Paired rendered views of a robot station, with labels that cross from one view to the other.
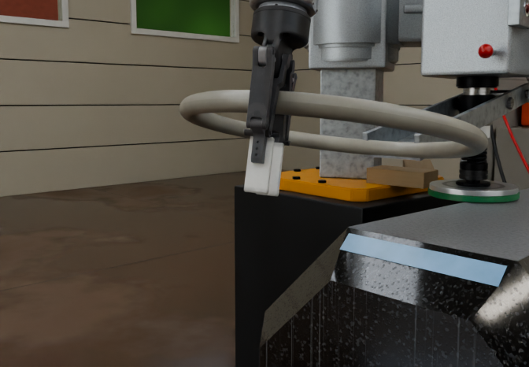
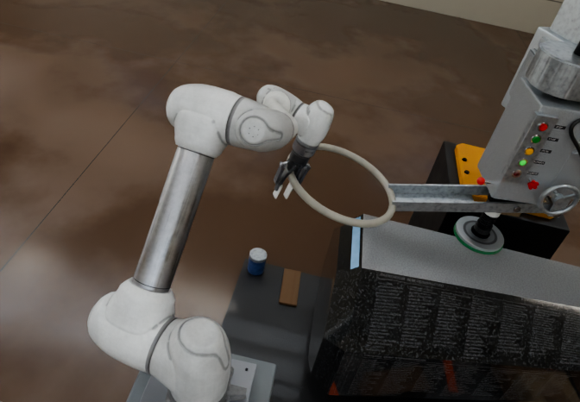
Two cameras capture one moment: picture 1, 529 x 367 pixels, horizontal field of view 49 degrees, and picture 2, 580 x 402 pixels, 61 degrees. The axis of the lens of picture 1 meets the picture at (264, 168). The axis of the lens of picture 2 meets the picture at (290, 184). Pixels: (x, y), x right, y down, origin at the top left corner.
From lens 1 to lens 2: 164 cm
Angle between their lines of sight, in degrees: 51
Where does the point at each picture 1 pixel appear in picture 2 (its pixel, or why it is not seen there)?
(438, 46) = (486, 159)
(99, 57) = not seen: outside the picture
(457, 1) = (499, 144)
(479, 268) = (356, 260)
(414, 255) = (356, 241)
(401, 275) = (348, 243)
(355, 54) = not seen: hidden behind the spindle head
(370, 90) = not seen: hidden behind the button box
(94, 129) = not seen: outside the picture
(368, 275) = (345, 235)
